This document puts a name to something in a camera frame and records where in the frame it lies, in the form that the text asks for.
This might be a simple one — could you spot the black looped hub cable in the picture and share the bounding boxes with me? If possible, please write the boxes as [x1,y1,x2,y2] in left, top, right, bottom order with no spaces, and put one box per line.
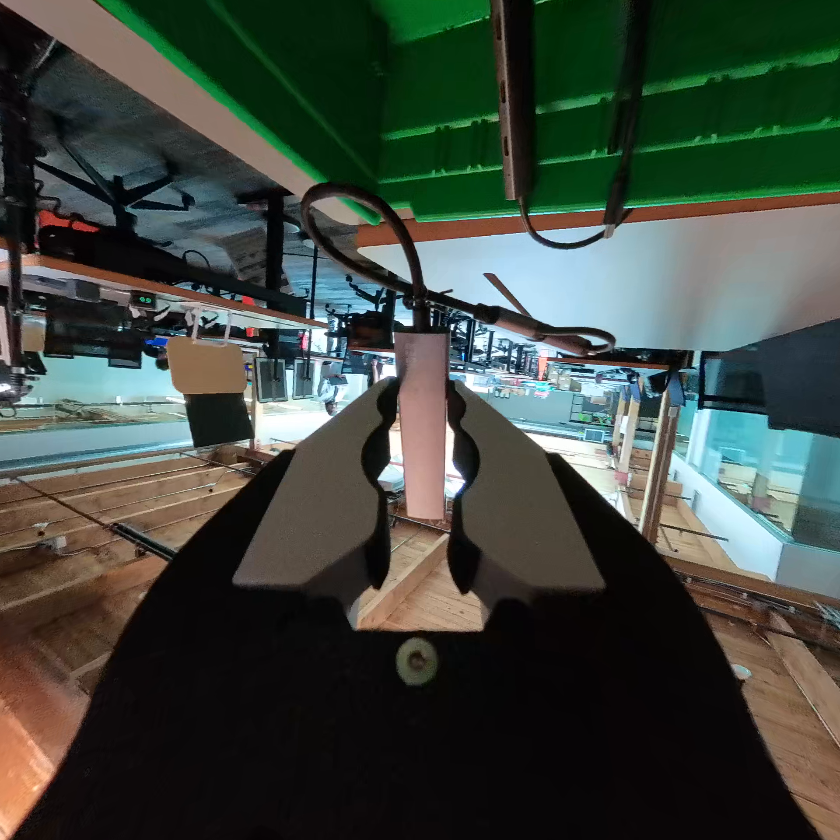
[301,182,618,358]

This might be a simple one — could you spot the large black screen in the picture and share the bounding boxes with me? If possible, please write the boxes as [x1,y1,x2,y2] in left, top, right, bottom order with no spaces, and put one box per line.
[699,320,840,437]

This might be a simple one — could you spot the green plastic bin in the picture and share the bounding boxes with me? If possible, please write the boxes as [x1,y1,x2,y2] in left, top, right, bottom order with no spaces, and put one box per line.
[95,0,840,224]

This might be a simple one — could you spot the small wooden document stand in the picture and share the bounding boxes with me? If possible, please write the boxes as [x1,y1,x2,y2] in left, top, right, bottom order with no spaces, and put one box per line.
[167,305,248,395]

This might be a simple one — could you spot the white desk wooden edge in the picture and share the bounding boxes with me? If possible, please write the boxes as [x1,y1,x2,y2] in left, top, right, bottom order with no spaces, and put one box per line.
[357,190,840,358]

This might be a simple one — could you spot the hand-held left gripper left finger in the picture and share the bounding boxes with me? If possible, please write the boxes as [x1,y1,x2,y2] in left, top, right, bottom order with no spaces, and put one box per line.
[233,377,400,627]

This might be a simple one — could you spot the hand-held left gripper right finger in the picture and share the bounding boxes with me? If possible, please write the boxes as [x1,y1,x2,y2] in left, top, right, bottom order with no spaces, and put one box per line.
[446,381,606,611]

